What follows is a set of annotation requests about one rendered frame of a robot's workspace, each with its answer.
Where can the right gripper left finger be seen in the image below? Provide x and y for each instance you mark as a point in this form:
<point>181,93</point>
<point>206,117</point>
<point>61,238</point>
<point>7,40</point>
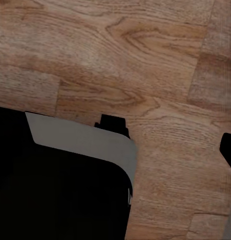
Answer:
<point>10,148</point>

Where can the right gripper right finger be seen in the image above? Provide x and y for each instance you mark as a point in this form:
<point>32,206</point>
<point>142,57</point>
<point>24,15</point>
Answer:
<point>225,147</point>

